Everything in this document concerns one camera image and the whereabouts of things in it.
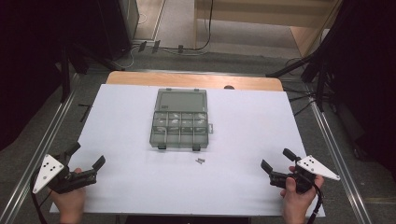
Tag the dark cabinet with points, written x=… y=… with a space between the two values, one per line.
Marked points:
x=116 y=25

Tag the dark power adapter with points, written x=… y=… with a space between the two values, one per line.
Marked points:
x=156 y=46
x=142 y=46

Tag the person's right hand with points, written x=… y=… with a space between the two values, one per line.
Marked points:
x=295 y=202

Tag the white table mat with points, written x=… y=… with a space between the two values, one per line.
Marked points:
x=130 y=174

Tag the light wooden furniture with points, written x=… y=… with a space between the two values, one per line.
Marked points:
x=264 y=17

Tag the black curtain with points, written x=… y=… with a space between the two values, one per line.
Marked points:
x=373 y=62
x=25 y=62

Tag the black angle bracket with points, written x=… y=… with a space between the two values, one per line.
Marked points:
x=85 y=112

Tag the dark round table grommet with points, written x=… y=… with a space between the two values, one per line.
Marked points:
x=229 y=87

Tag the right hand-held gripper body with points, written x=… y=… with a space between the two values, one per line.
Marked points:
x=314 y=166

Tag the aluminium floor rail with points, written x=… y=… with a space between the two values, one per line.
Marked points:
x=328 y=140
x=58 y=121

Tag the transparent grey compartment box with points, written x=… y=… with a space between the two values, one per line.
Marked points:
x=180 y=102

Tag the black metal stand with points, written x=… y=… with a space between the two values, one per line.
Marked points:
x=320 y=90
x=64 y=81

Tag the person's left hand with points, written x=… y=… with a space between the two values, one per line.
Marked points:
x=70 y=202

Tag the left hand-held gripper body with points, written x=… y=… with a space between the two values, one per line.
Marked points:
x=48 y=172

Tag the small dark plug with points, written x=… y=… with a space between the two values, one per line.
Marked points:
x=180 y=48

